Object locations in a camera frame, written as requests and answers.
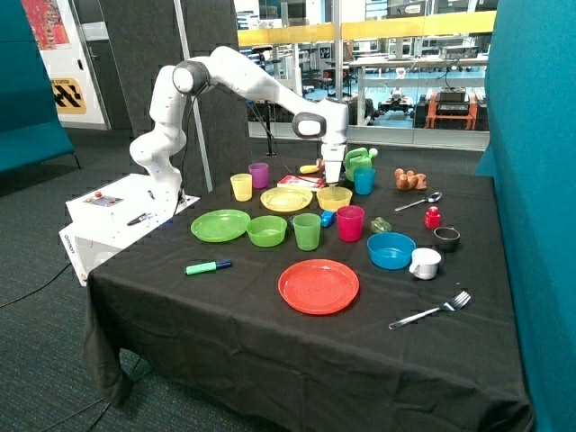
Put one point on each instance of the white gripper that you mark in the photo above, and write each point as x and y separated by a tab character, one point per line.
333	156

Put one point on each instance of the yellow plastic bowl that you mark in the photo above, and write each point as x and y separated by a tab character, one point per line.
331	198

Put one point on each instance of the green plastic bowl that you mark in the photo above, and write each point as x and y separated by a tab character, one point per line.
267	231

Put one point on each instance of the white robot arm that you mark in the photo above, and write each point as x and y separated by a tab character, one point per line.
326	119

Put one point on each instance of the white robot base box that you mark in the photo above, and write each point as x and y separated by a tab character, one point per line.
108	219

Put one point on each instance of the yellow plastic plate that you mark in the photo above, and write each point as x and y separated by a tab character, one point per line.
285	199

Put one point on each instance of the red plastic plate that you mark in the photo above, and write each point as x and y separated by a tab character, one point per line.
318	286

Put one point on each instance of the green plastic plate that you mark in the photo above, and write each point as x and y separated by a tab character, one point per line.
220	226

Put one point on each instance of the green toy watering can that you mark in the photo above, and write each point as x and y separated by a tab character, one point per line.
358	158

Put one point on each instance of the yellow toy banana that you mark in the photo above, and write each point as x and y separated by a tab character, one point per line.
309	169

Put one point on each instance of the blue plastic cup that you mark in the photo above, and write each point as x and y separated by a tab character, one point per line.
364	180

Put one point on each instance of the red and white book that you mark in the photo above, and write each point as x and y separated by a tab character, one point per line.
313	184

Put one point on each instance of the small blue toy block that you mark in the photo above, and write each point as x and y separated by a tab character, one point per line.
327	219

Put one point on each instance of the pink plastic cup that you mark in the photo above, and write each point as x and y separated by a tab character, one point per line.
350	221

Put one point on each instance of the purple plastic cup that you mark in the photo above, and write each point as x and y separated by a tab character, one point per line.
260	174

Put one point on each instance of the green plastic cup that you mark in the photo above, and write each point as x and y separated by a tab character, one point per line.
307	231

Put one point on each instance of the brown plush toy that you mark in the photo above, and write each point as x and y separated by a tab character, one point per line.
409	180

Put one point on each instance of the green toy pepper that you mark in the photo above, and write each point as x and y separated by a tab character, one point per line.
380	225

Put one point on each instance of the yellow plastic cup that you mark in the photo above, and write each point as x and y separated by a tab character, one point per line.
242	187

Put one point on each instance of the metal spoon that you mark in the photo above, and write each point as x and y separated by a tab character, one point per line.
433	198

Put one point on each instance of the blue plastic bowl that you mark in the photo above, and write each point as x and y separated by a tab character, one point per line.
390	250

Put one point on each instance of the red toy block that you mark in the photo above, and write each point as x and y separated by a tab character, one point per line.
432	218

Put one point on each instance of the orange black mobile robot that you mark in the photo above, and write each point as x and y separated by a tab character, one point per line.
452	108

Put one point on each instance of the black tablecloth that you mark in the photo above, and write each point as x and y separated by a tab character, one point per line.
230	333

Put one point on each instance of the white ceramic mug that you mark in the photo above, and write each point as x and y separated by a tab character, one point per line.
424	263

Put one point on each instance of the black ceramic cup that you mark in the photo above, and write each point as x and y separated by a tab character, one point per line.
446	239

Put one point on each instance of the green highlighter marker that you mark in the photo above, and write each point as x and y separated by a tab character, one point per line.
208	267

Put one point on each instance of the metal fork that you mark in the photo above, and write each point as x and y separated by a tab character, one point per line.
455	304

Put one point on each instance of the teal sofa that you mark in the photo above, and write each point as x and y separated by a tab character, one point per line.
30	128

